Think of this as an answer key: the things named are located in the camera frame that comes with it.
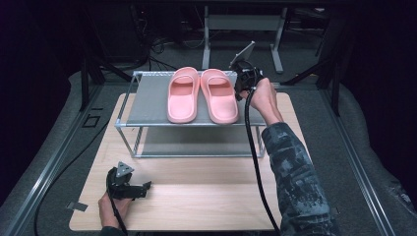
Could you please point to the person's right hand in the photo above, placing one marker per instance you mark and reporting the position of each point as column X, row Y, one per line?
column 264, row 98

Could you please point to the grey tape piece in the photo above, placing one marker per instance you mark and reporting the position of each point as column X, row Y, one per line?
column 77, row 206

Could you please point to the grey metal stand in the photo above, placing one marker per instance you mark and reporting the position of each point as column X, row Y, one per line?
column 242, row 23

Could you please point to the aluminium floor rail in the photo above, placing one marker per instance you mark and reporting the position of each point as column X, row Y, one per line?
column 357, row 160
column 42, row 170

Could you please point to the grey two-tier shoe rack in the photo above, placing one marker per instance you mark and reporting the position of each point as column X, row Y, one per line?
column 150, row 105

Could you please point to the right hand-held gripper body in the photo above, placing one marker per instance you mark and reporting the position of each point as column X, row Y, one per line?
column 246, row 75

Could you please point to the pink foam slipper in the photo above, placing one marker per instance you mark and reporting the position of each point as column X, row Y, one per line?
column 219, row 96
column 183, row 95

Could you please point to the black tape strip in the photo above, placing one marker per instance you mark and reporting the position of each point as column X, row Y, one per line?
column 97, row 108

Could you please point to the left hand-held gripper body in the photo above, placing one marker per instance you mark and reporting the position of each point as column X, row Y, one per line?
column 119, row 187

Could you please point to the person's left hand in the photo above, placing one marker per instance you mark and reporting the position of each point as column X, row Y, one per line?
column 113, row 209

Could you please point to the black frame leg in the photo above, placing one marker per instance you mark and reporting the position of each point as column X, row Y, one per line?
column 334, row 88
column 86, row 85

